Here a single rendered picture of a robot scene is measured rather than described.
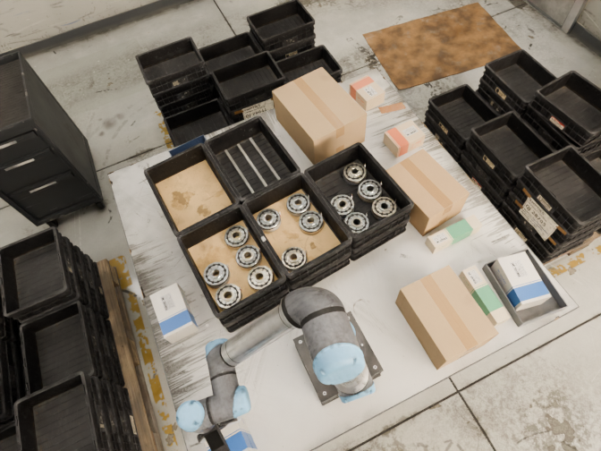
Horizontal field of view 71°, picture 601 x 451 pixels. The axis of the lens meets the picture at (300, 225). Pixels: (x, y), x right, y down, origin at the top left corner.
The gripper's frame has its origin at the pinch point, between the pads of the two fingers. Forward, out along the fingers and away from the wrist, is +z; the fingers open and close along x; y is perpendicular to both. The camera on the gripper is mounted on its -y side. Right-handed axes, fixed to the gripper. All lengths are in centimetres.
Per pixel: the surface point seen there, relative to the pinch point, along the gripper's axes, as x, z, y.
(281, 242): -50, 2, 54
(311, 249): -59, 2, 45
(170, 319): 3.8, 6.4, 48.6
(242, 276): -29, 2, 49
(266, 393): -17.5, 15.4, 6.4
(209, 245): -23, 2, 69
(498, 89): -225, 45, 103
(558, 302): -135, 14, -20
